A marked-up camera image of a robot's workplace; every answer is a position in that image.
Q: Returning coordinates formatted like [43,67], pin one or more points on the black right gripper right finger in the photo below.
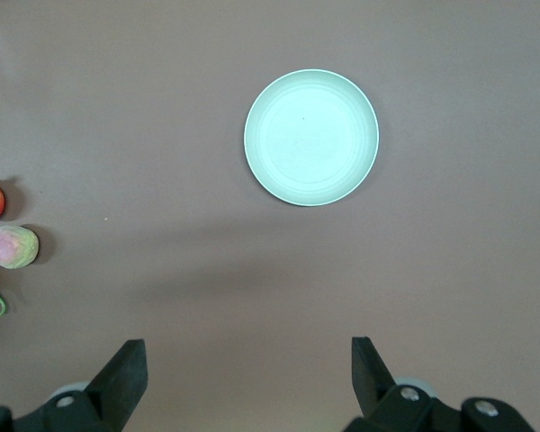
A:
[369,382]

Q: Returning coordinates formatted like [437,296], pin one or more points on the pink green peach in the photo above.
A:
[11,246]

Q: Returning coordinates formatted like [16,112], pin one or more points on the light green plate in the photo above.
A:
[311,139]

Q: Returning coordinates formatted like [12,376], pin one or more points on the brown table cloth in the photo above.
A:
[162,135]

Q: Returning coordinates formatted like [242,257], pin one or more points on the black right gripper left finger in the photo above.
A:
[117,382]

